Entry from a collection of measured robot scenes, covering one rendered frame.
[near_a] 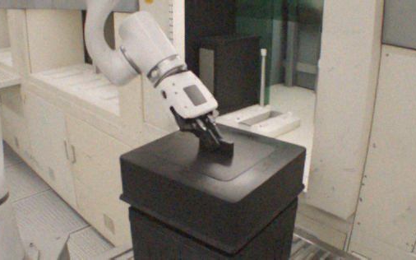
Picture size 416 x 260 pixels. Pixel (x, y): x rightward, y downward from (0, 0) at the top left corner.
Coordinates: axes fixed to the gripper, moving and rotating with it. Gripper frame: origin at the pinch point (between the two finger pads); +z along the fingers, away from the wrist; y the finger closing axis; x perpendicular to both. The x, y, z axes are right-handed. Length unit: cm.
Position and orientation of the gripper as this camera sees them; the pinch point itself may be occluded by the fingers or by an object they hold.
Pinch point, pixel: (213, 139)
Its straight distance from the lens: 80.5
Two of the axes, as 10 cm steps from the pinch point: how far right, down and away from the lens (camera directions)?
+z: 5.5, 8.2, -1.4
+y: 6.2, -2.9, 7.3
